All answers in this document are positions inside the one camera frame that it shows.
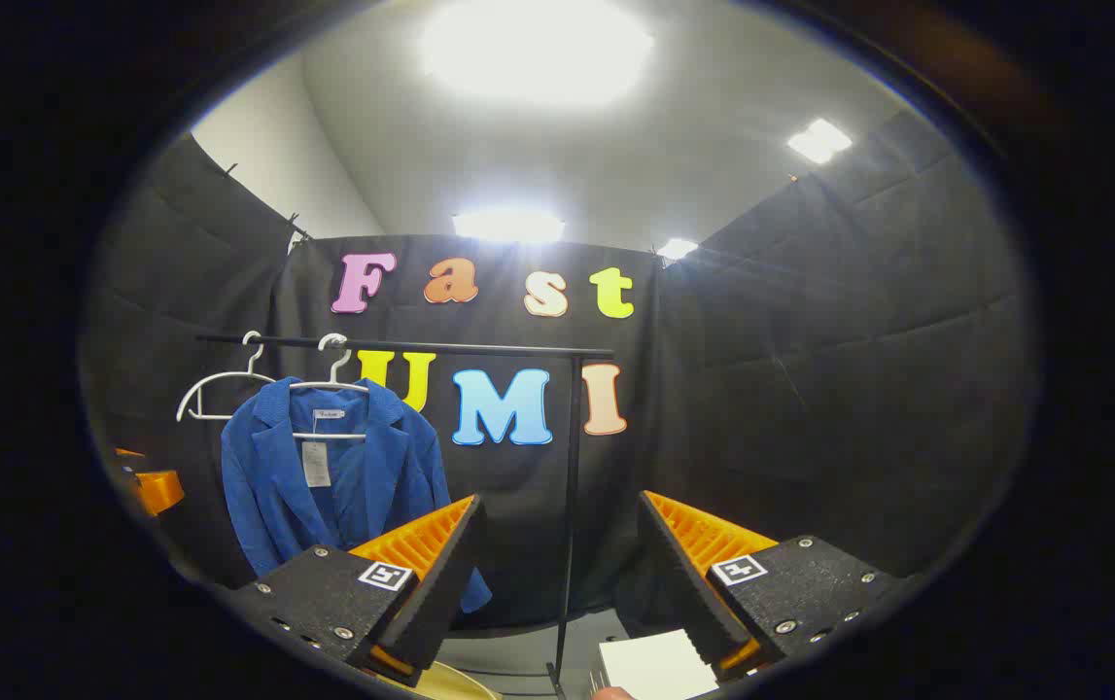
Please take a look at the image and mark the black metal clothes rack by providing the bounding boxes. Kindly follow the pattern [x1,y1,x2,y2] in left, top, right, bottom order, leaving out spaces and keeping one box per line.
[194,332,616,699]

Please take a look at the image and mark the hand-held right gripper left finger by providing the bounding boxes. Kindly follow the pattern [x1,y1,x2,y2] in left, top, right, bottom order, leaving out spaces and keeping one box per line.
[222,494,488,689]

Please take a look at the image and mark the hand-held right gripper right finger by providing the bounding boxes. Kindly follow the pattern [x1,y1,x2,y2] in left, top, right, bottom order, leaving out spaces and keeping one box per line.
[637,490,910,680]

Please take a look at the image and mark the beige laundry hamper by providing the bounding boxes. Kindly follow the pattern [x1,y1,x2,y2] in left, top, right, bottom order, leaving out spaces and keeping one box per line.
[377,659,503,700]

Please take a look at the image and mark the blue corduroy jacket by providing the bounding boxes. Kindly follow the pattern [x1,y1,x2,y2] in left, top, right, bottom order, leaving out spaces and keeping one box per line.
[220,377,493,615]

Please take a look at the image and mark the large ceiling light panel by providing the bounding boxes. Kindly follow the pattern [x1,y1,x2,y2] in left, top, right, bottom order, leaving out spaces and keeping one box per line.
[418,0,657,108]

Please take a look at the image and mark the white plastic clothes hanger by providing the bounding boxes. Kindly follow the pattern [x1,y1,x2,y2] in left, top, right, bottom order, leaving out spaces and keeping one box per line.
[175,331,277,424]
[289,332,371,441]

